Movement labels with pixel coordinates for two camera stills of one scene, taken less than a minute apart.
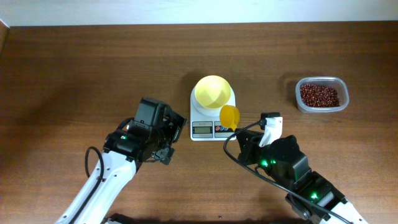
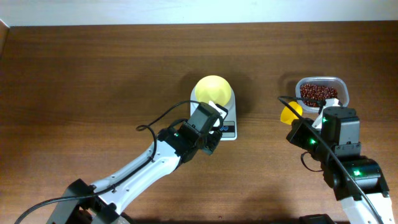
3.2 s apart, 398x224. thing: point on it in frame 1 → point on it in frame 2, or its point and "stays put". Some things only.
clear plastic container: [318, 94] stays put
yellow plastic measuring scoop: [229, 116] → [287, 116]
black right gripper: [247, 147] → [298, 127]
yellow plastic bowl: [212, 91] stays put
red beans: [319, 96] stays put
